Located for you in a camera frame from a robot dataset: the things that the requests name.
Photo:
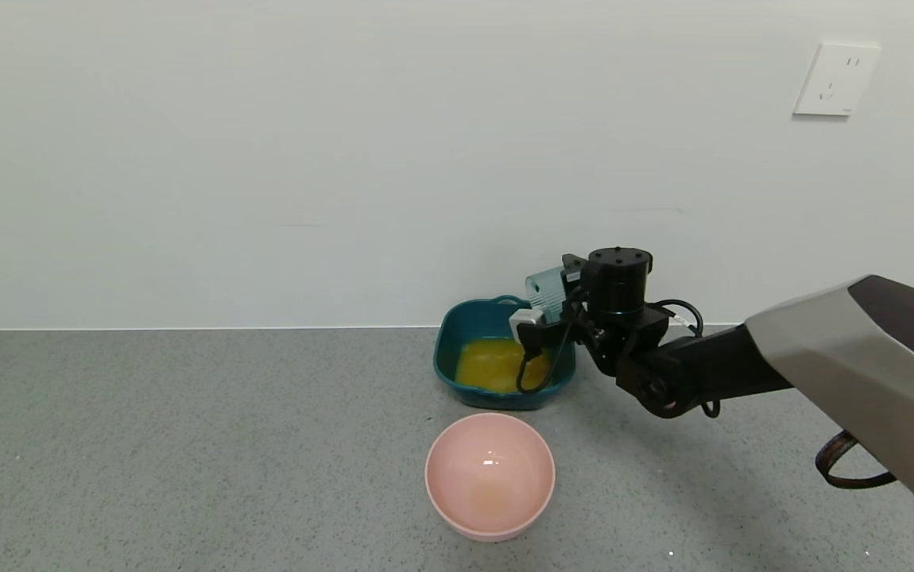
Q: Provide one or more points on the teal square plastic basin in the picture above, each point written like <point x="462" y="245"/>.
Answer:
<point x="445" y="357"/>

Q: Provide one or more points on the ribbed translucent blue cup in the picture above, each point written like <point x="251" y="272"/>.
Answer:
<point x="546" y="292"/>

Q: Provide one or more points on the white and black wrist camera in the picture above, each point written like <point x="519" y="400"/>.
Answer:
<point x="526" y="319"/>

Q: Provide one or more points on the white wall power outlet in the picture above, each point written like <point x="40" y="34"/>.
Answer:
<point x="834" y="79"/>

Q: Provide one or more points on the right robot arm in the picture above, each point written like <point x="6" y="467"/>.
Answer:
<point x="862" y="357"/>

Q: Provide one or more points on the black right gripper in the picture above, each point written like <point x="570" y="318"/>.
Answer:
<point x="588" y="326"/>

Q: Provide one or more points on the pink round bowl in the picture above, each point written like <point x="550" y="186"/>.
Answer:
<point x="489" y="477"/>

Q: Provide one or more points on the orange juice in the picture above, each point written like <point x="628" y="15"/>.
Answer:
<point x="489" y="365"/>

